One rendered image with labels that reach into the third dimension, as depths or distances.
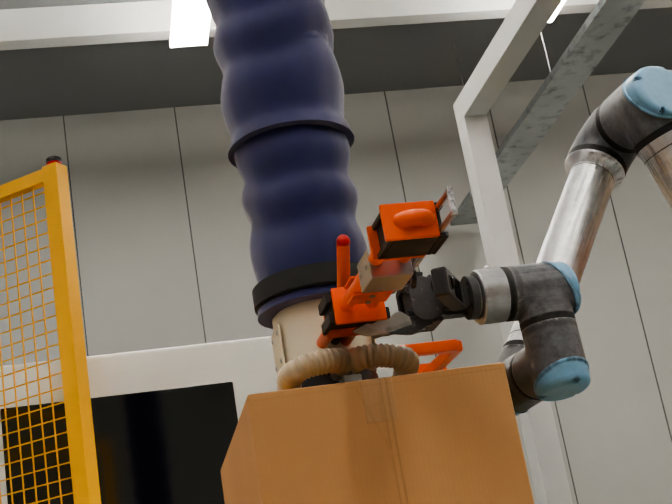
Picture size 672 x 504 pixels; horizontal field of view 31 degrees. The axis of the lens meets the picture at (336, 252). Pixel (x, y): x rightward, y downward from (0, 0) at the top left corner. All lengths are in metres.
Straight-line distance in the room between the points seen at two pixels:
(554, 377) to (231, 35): 0.89
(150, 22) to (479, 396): 8.95
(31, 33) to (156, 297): 2.85
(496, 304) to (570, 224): 0.34
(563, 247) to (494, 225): 3.71
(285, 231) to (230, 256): 9.87
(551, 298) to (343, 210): 0.43
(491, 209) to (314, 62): 3.73
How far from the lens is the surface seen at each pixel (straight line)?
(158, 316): 11.80
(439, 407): 1.87
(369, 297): 1.83
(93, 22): 10.65
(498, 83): 5.86
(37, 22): 10.66
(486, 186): 6.00
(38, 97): 12.18
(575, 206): 2.29
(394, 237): 1.58
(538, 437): 5.69
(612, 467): 12.35
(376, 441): 1.83
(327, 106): 2.27
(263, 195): 2.20
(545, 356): 1.97
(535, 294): 1.99
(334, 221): 2.17
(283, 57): 2.28
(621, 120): 2.32
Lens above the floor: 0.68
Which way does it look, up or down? 18 degrees up
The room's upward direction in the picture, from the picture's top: 10 degrees counter-clockwise
